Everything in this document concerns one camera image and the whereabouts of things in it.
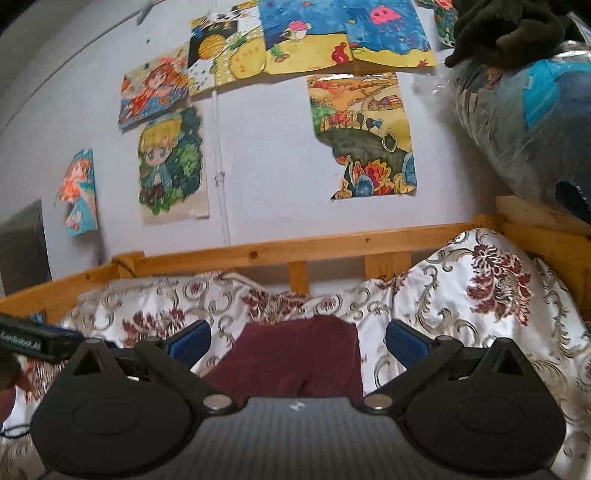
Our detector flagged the maroon sweater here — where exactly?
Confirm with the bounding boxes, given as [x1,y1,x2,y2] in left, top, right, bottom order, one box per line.
[204,315,363,406]

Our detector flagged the left hand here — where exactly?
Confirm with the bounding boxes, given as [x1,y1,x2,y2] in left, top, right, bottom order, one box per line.
[0,353,23,423]

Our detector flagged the floral white bedspread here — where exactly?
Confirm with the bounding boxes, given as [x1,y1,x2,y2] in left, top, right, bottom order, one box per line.
[0,227,591,480]

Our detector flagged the small anime girl drawing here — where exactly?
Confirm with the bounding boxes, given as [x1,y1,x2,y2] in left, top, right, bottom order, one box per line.
[57,149,99,237]

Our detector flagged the blond anime boy drawing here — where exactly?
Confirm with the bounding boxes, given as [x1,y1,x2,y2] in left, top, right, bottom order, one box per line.
[137,105,209,226]

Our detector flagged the plastic bag of bedding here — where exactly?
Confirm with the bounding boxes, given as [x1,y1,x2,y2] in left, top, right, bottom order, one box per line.
[449,41,590,222]

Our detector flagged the orange hair girl drawing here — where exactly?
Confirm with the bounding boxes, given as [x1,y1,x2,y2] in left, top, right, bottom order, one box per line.
[118,42,189,130]

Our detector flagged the planet space drawing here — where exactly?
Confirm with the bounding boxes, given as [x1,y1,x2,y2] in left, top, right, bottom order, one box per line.
[187,1,266,96]

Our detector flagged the dark green garment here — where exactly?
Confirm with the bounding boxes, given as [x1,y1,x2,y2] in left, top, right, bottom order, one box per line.
[445,1,573,70]

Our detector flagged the dark panel on wall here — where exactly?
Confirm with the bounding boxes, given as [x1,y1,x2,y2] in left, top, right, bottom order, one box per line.
[0,199,51,296]

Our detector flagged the white wall pipe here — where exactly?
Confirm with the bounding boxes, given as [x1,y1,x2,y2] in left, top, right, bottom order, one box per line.
[211,89,231,246]

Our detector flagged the wooden bed frame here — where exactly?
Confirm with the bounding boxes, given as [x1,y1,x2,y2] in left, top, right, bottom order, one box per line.
[1,196,590,323]

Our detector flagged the landscape drawing on wall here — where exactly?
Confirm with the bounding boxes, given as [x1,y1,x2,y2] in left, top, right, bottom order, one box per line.
[307,73,418,200]

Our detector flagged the underwater drawing on wall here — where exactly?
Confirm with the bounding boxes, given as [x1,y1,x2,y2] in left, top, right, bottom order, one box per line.
[259,0,436,75]

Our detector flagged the green drawing on wall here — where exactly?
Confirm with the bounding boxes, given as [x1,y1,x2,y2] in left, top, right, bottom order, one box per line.
[418,0,458,48]

